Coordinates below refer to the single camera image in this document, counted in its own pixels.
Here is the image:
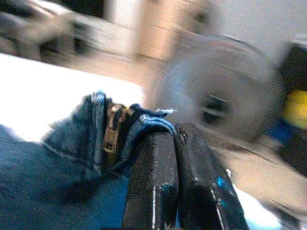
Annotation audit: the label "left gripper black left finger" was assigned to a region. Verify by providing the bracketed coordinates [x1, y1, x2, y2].
[122, 133, 180, 230]

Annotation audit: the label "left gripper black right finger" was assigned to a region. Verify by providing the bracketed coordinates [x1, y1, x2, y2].
[176, 122, 250, 230]

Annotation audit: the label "blue denim jeans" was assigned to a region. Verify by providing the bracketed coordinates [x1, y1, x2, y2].
[0, 90, 179, 230]

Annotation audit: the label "yellow and black object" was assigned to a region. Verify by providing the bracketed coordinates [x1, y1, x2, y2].
[275, 42, 307, 168]

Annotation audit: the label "grey wire-grille fan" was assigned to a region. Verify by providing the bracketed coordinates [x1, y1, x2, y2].
[151, 35, 283, 149]

